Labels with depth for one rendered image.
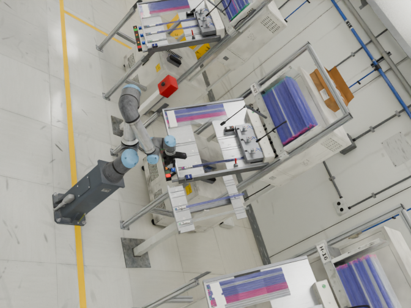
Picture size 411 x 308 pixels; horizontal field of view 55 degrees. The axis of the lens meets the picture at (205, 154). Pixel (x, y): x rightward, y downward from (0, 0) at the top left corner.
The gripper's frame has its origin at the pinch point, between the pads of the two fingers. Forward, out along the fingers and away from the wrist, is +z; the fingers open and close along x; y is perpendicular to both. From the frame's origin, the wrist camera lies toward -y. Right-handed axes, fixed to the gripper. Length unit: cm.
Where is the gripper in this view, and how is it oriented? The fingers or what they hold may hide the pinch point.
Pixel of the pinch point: (173, 166)
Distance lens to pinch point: 291.8
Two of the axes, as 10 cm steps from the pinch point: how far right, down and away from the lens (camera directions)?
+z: -0.7, 5.6, 8.3
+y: -9.7, 1.6, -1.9
